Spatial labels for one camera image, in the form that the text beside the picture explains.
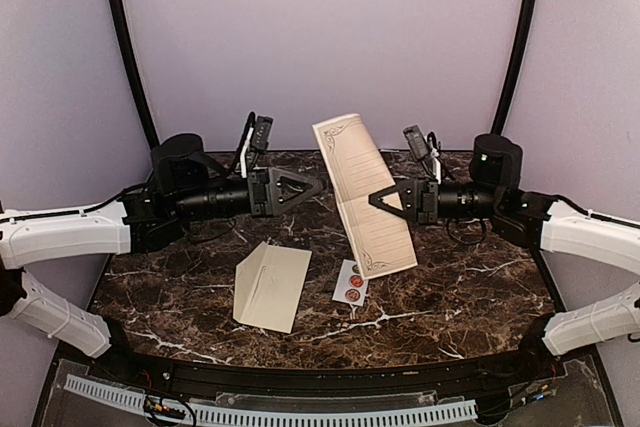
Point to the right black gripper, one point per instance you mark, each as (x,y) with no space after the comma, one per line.
(422,202)

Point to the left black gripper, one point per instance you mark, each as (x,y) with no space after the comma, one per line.
(270,191)

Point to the beige lined letter sheet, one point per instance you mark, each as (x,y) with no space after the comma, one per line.
(381,242)

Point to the cream paper envelope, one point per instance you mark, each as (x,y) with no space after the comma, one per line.
(268,287)

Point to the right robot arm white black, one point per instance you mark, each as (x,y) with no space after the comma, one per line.
(526,219)

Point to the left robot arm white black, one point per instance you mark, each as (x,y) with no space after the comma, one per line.
(186,185)

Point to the white sticker sheet with seals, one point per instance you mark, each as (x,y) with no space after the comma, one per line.
(351,286)

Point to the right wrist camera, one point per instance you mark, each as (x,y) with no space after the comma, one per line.
(417,143)

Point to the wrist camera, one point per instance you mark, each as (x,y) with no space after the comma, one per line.
(259,140)
(417,143)

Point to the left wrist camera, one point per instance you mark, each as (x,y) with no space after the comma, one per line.
(259,140)

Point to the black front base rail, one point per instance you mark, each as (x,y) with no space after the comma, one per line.
(488,376)

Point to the white slotted cable duct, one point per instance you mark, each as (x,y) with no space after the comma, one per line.
(247,411)

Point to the right black frame post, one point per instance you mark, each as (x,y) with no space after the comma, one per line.
(513,70)

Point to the black frame post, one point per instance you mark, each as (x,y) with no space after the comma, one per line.
(513,70)
(124,40)

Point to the left black frame post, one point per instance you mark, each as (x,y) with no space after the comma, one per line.
(124,40)

